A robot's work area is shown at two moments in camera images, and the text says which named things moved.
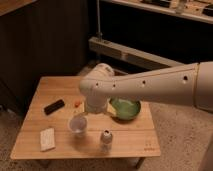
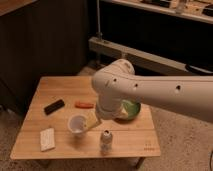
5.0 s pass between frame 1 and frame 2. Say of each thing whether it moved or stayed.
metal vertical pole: stayed
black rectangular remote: stayed
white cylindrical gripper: moved
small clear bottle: stayed
